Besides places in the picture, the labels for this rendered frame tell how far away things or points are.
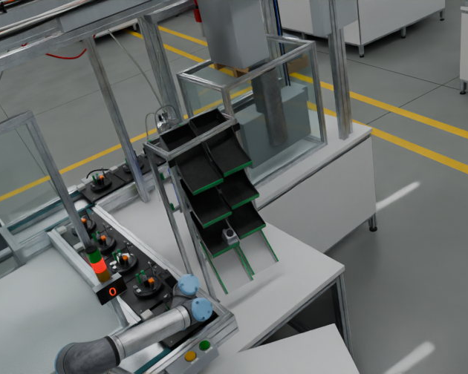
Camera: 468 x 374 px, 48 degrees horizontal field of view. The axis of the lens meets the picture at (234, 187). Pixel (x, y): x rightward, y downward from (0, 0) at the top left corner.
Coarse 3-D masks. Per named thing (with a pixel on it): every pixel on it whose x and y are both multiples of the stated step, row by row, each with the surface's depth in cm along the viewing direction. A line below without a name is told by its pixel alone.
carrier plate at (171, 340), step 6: (162, 306) 229; (156, 312) 227; (210, 318) 218; (192, 324) 217; (198, 324) 216; (204, 324) 217; (186, 330) 215; (192, 330) 214; (174, 336) 213; (180, 336) 213; (186, 336) 213; (168, 342) 211; (174, 342) 211; (180, 342) 212; (174, 348) 211
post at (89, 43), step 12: (96, 48) 273; (96, 60) 275; (96, 72) 279; (108, 84) 284; (108, 96) 286; (108, 108) 292; (120, 120) 296; (120, 132) 298; (132, 156) 308; (132, 168) 311; (144, 192) 322
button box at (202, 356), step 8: (200, 352) 205; (208, 352) 205; (216, 352) 208; (176, 360) 204; (184, 360) 203; (192, 360) 202; (200, 360) 203; (208, 360) 206; (168, 368) 202; (176, 368) 201; (184, 368) 200; (192, 368) 202; (200, 368) 204
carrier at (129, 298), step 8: (144, 272) 251; (152, 272) 243; (136, 280) 247; (144, 280) 238; (160, 280) 241; (128, 288) 244; (136, 288) 238; (144, 288) 239; (160, 288) 238; (120, 296) 241; (128, 296) 239; (136, 296) 238; (144, 296) 235; (152, 296) 235; (160, 296) 235; (128, 304) 235; (136, 304) 234; (144, 304) 233; (152, 304) 232; (136, 312) 230
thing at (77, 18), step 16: (48, 0) 246; (64, 0) 251; (112, 0) 215; (128, 0) 219; (144, 0) 223; (0, 16) 236; (16, 16) 240; (32, 16) 244; (64, 16) 205; (80, 16) 209; (96, 16) 213; (64, 32) 207
